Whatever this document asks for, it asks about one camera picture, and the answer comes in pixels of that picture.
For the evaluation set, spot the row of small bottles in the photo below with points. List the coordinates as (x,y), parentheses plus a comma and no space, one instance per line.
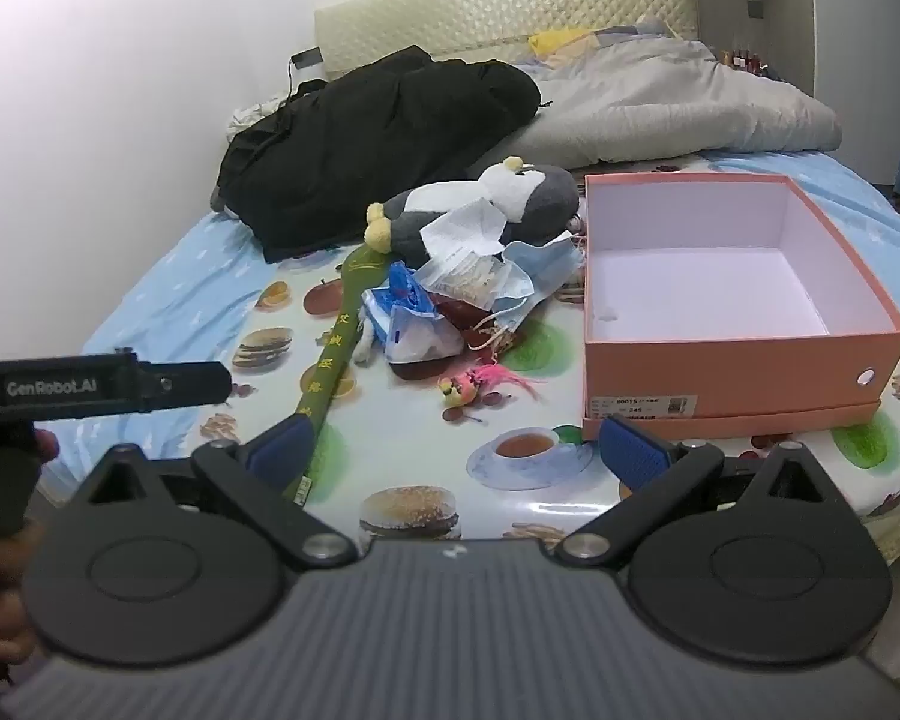
(742,60)

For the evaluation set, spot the red decorated packet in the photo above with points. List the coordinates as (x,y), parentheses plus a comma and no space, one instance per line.
(456,313)

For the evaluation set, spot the yellow pillow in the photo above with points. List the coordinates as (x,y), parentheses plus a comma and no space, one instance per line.
(559,41)

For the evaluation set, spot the green plush stick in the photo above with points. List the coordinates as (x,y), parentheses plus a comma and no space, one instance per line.
(337,345)

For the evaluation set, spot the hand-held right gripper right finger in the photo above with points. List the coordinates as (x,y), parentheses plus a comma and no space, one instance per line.
(634,457)

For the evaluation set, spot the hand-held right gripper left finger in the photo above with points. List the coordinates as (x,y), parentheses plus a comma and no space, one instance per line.
(285,441)

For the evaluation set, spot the white face mask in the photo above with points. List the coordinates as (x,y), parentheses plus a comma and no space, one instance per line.
(461,229)

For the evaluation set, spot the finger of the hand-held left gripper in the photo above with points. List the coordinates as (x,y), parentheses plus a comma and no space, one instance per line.
(191,384)

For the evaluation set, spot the black power adapter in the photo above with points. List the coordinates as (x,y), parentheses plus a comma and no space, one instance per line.
(307,58)

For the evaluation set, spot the pink cardboard box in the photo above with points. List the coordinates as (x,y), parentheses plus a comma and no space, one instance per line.
(720,390)

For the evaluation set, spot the grey white penguin plush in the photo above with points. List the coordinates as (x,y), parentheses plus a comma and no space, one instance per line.
(547,195)

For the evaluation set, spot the grey duvet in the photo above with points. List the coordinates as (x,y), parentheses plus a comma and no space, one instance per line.
(667,105)

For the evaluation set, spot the blue white packet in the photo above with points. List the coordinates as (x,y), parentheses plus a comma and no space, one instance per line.
(412,315)

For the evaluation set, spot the clear plastic bag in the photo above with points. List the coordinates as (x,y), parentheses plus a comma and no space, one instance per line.
(472,277)

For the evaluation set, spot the beige padded headboard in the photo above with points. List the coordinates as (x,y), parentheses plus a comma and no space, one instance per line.
(457,15)

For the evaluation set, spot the white crumpled cloth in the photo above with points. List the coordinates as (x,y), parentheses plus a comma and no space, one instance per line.
(251,114)

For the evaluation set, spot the black jacket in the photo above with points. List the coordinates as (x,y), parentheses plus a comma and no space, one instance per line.
(360,127)

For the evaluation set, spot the food print tablecloth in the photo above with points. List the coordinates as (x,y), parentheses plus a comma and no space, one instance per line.
(420,450)

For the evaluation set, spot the blue face mask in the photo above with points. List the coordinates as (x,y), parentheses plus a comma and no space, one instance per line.
(540,266)

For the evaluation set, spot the pink feather toy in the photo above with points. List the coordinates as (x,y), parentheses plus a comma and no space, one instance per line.
(487,376)

